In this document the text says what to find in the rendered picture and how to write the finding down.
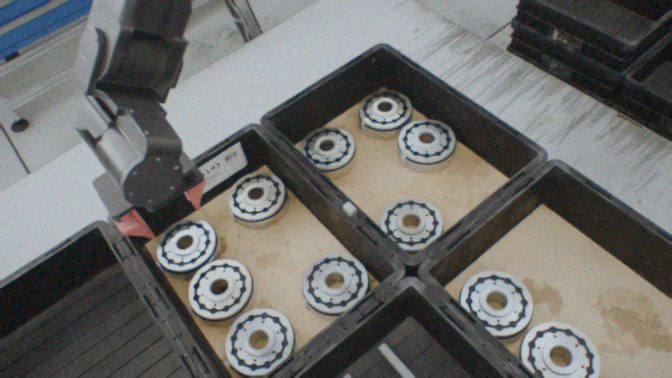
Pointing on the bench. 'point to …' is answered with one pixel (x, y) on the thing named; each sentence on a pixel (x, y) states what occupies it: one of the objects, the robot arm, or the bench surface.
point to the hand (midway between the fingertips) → (172, 217)
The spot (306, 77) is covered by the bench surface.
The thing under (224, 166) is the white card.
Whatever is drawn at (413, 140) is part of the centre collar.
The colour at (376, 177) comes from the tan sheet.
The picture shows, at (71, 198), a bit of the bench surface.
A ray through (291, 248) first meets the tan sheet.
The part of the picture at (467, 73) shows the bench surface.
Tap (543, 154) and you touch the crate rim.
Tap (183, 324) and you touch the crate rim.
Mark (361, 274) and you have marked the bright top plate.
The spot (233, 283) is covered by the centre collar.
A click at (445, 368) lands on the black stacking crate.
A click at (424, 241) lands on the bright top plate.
